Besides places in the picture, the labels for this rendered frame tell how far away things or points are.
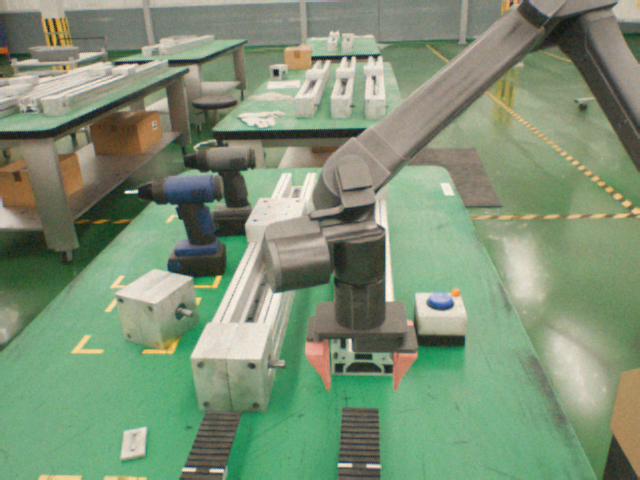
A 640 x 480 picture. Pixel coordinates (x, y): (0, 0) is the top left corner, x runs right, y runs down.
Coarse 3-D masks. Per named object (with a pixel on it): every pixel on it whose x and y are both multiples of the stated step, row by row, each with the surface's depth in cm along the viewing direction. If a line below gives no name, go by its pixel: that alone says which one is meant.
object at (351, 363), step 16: (384, 208) 129; (384, 224) 120; (336, 352) 88; (352, 352) 85; (368, 352) 85; (384, 352) 85; (336, 368) 88; (352, 368) 88; (368, 368) 87; (384, 368) 87
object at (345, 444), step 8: (344, 440) 70; (352, 440) 70; (360, 440) 69; (368, 440) 69; (376, 440) 69; (344, 448) 68; (352, 448) 68; (360, 448) 68; (368, 448) 68; (376, 448) 68
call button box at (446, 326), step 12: (420, 300) 95; (456, 300) 95; (420, 312) 92; (432, 312) 92; (444, 312) 91; (456, 312) 91; (420, 324) 91; (432, 324) 91; (444, 324) 91; (456, 324) 91; (420, 336) 92; (432, 336) 92; (444, 336) 92; (456, 336) 92
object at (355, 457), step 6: (342, 456) 67; (348, 456) 67; (354, 456) 67; (360, 456) 67; (366, 456) 67; (372, 456) 67; (378, 456) 67; (342, 462) 67; (348, 462) 67; (354, 462) 67; (360, 462) 66; (366, 462) 66; (372, 462) 66; (378, 462) 66
